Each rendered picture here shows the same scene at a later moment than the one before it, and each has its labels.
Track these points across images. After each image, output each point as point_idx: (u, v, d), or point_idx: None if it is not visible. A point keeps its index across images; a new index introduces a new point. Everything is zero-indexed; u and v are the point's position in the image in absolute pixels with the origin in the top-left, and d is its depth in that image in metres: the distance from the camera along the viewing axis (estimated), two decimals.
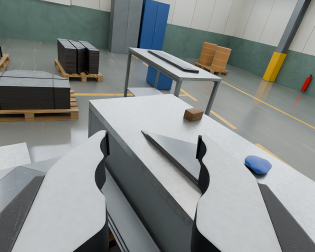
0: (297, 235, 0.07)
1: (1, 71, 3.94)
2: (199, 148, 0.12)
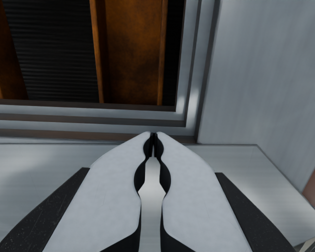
0: (254, 215, 0.07)
1: None
2: (156, 147, 0.12)
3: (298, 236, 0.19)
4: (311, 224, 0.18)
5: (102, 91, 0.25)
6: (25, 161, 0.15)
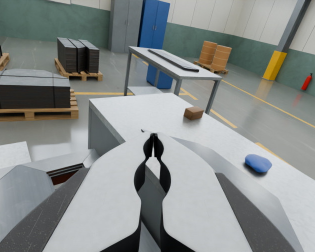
0: (254, 215, 0.07)
1: (1, 70, 3.93)
2: (156, 147, 0.12)
3: None
4: None
5: None
6: None
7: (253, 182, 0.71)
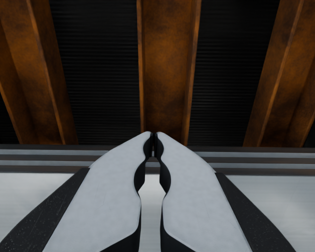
0: (254, 215, 0.07)
1: None
2: (156, 147, 0.12)
3: None
4: None
5: (265, 127, 0.33)
6: (296, 186, 0.23)
7: None
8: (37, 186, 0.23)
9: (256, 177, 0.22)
